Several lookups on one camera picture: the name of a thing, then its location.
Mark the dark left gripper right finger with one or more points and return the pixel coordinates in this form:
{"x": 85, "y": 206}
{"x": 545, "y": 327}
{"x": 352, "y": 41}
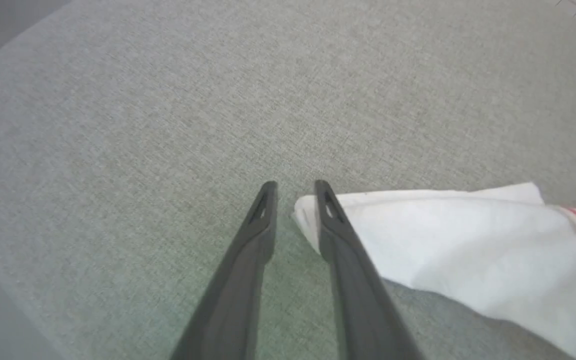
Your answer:
{"x": 363, "y": 310}

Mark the red and white shirt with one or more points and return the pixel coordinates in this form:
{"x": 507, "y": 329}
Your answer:
{"x": 468, "y": 245}

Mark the grey fabric sofa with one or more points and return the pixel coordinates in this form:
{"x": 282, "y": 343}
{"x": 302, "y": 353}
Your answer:
{"x": 168, "y": 125}

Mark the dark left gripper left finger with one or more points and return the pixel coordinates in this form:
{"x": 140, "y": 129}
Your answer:
{"x": 233, "y": 300}

